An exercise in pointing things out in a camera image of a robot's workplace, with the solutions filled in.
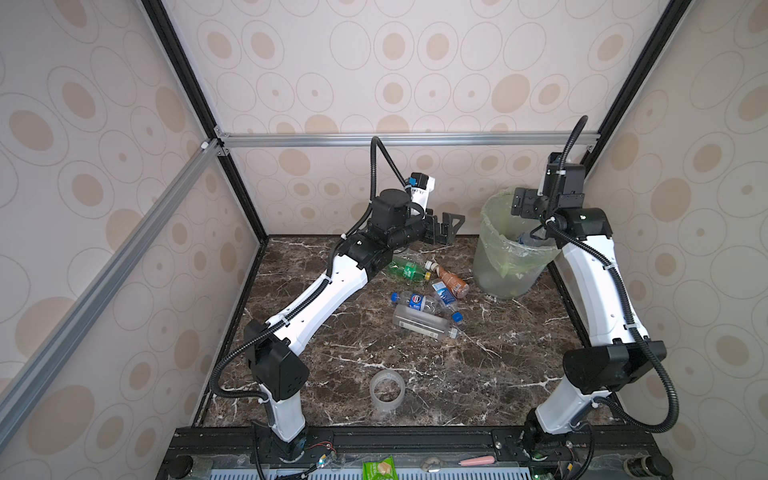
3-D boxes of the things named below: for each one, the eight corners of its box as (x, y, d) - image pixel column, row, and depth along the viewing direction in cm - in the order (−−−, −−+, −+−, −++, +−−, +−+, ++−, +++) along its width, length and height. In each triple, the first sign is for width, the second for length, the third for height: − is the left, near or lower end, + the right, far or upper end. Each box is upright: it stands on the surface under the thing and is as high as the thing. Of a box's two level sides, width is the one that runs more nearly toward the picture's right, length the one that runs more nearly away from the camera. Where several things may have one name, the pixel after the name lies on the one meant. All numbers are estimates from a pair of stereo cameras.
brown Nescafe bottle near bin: (459, 301, 103) (462, 293, 99) (421, 269, 111) (423, 261, 107) (468, 294, 104) (471, 286, 101) (430, 263, 113) (431, 255, 109)
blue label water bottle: (445, 325, 96) (447, 318, 93) (431, 289, 105) (433, 282, 102) (462, 321, 97) (464, 315, 94) (447, 286, 106) (449, 279, 103)
